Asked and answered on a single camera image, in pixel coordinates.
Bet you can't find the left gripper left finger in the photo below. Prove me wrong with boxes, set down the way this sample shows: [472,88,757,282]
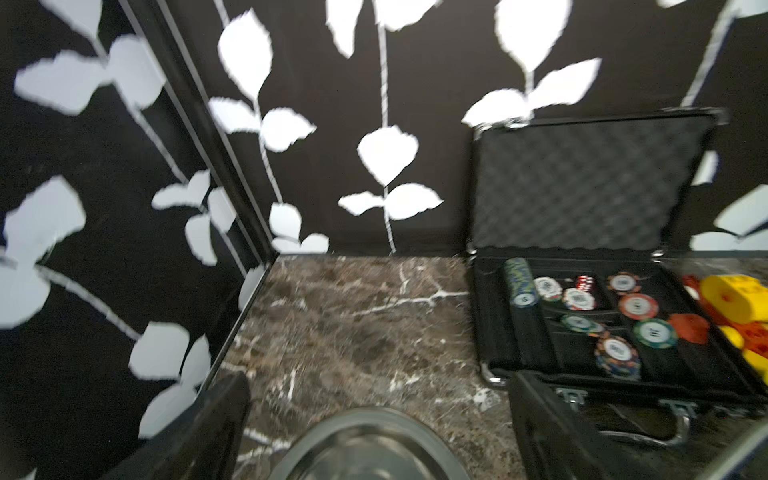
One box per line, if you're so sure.
[102,372,251,479]

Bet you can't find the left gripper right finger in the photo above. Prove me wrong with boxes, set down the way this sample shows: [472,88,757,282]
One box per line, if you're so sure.
[507,372,658,480]

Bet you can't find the stainless steel pot lid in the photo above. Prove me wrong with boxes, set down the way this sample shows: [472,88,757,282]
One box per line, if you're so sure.
[269,407,470,480]

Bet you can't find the green white poker chip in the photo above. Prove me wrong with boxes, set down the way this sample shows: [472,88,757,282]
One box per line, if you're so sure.
[633,318,678,349]

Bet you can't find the green poker chip stack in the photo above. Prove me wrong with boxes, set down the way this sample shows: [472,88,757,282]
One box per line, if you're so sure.
[503,257,539,308]

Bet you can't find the red white poker chip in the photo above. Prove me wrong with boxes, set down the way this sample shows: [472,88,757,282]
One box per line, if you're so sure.
[618,293,659,320]

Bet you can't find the red plastic piece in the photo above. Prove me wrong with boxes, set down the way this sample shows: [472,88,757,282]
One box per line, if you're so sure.
[668,313,710,345]

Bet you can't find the black open case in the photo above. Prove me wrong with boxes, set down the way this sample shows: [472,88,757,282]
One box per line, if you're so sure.
[467,109,767,439]

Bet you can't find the yellow red toy blocks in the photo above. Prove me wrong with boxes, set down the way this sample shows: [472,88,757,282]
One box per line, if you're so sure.
[682,274,767,383]

